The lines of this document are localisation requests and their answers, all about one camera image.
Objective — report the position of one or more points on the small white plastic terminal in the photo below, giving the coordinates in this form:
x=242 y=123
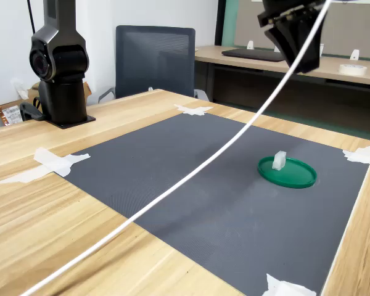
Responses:
x=279 y=160

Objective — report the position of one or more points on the round green lid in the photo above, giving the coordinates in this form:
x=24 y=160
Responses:
x=293 y=177

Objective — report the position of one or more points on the wooden desk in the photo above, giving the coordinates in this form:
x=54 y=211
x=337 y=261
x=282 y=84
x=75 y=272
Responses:
x=342 y=72

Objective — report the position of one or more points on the white tape roll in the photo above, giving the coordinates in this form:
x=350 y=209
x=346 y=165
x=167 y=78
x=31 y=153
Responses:
x=352 y=69

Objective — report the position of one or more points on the white tape piece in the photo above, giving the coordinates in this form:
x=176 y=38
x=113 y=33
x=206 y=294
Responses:
x=362 y=155
x=49 y=163
x=194 y=110
x=283 y=288

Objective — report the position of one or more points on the dark grey office chair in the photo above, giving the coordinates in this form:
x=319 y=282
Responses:
x=154 y=61

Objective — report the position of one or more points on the dark grey mat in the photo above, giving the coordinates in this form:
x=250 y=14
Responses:
x=203 y=200

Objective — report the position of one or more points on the white crumpled plastic wrap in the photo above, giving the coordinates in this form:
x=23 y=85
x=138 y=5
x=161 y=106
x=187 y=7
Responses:
x=20 y=89

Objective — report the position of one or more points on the brown package with white label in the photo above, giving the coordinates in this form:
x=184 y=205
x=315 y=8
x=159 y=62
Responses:
x=9 y=114

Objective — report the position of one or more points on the small white desk bracket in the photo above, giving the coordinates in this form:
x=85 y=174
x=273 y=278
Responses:
x=354 y=55
x=250 y=45

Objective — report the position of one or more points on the beige partition with green frame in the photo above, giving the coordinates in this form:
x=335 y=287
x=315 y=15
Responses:
x=351 y=27

